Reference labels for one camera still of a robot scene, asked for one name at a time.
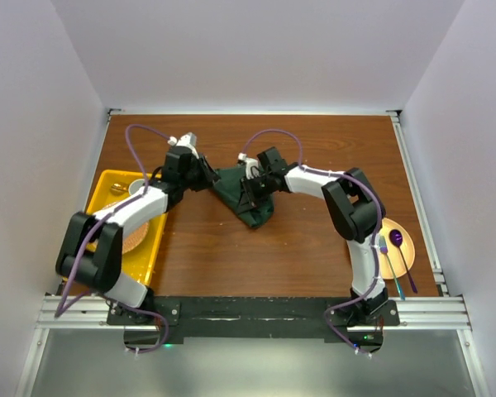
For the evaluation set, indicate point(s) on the purple spoon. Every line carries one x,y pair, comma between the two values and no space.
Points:
396,238

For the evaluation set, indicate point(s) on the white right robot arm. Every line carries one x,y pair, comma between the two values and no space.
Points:
354,207

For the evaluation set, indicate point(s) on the white cup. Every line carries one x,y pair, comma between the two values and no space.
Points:
136,187

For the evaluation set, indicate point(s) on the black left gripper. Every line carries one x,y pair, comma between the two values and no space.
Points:
208,176

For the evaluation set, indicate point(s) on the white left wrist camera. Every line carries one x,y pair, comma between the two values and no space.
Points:
188,140

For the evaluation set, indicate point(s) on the green cloth napkin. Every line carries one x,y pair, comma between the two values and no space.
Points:
233,195

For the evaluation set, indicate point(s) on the iridescent fork on plate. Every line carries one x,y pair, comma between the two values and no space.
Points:
383,247

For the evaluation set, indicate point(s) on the yellow plastic tray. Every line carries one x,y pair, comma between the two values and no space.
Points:
112,188

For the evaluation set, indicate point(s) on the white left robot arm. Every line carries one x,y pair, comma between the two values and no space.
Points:
91,252

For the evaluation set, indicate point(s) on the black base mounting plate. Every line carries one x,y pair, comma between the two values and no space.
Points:
170,320

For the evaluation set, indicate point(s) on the round wooden plate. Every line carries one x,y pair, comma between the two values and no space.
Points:
408,251

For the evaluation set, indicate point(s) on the woven round coaster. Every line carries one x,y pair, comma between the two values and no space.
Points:
133,240

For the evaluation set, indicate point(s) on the aluminium frame rail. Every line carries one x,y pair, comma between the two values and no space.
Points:
90,312

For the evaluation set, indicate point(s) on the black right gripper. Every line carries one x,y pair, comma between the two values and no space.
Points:
248,193

